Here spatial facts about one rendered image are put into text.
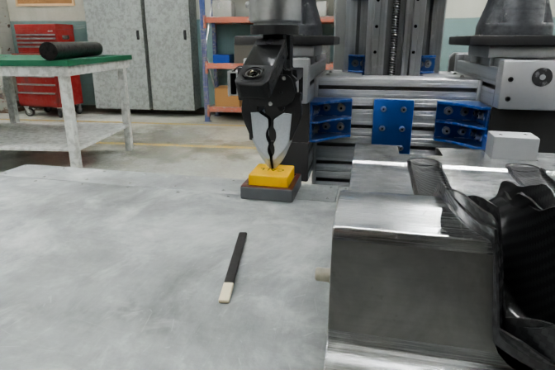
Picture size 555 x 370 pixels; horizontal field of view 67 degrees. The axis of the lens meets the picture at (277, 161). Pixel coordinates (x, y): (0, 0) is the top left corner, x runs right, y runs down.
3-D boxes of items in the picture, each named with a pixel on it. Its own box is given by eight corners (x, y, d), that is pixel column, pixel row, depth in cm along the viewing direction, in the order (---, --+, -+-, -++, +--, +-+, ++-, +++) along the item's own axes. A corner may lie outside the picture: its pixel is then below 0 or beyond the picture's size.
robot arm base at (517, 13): (467, 35, 101) (472, -8, 98) (536, 35, 98) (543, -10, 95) (485, 35, 87) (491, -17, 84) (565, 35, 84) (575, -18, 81)
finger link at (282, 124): (297, 161, 69) (298, 105, 66) (291, 172, 63) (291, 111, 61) (279, 159, 70) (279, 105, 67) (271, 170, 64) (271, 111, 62)
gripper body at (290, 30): (304, 104, 68) (305, 26, 65) (295, 112, 60) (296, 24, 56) (258, 102, 69) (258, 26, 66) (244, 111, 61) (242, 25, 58)
